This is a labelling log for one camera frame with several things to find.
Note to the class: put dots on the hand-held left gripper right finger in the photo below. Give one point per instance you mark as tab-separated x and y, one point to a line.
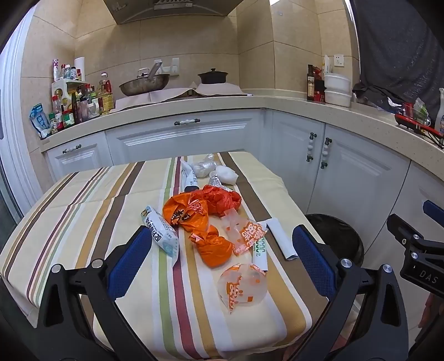
314	260

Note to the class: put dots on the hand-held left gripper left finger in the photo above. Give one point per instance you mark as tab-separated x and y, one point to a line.
130	258

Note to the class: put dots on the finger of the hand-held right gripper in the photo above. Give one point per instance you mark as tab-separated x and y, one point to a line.
399	225
433	208

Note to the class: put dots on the black trash bin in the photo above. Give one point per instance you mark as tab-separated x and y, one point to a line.
336	232

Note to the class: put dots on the orange printed plastic bag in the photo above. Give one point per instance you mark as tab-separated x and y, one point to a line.
184	211

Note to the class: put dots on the red plastic bag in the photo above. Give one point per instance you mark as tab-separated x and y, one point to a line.
222	199

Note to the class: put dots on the white tissue packet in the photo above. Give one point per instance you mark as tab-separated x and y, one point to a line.
159	232

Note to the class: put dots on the white paper strip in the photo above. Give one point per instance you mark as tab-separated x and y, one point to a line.
281	237

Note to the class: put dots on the white green-print wrapper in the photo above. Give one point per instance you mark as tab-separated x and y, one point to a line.
261	259

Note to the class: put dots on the striped tablecloth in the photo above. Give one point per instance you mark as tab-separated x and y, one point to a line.
86	215

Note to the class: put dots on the round translucent orange-print wrapper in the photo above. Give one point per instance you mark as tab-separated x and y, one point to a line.
242	286

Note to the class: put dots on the flat translucent orange-print wrapper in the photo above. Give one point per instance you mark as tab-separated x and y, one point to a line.
242	232

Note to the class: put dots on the orange knotted plastic bag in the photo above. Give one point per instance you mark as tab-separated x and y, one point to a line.
213	251

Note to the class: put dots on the red dish rack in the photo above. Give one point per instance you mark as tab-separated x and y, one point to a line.
406	120

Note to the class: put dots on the white plastic bottle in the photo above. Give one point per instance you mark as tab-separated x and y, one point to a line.
440	114

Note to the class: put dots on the green plastic packet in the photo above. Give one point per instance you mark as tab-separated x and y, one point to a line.
421	111

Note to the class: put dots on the white rolled paper tube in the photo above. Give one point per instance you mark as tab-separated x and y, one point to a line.
188	175

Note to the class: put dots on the silver embossed foil piece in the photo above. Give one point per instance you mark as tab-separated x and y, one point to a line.
215	181

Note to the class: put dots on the crumpled clear plastic bag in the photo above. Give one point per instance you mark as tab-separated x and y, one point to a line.
204	166

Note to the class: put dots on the white lidded container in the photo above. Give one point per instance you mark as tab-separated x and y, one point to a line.
338	82
338	99

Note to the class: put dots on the beige stove cover cloth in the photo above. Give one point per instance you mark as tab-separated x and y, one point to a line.
138	100
218	89

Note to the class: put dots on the red label sauce bottle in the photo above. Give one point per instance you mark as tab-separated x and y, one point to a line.
319	88

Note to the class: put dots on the dark hanging cloth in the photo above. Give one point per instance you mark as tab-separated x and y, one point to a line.
399	52

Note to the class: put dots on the cluster of condiment bottles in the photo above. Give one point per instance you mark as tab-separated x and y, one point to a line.
86	100

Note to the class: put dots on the blue white pouch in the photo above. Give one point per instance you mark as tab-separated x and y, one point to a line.
40	119

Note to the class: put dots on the dark sauce bottle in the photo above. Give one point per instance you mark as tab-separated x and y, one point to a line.
310	85

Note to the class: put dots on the steel wok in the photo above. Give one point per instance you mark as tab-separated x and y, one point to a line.
144	86

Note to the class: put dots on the white spice rack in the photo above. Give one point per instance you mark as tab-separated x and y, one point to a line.
60	91

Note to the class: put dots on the steel kettle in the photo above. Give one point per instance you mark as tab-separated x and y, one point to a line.
142	73

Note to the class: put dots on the white paper towel roll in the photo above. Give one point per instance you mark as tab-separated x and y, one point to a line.
79	67

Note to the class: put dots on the black lidded pot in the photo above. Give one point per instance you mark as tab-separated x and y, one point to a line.
212	77

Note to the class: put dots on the steel range hood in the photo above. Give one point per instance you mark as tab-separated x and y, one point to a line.
138	10

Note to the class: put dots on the small white wall socket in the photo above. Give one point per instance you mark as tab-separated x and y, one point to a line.
338	60

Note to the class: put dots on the white wall outlet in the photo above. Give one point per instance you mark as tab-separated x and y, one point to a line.
175	66

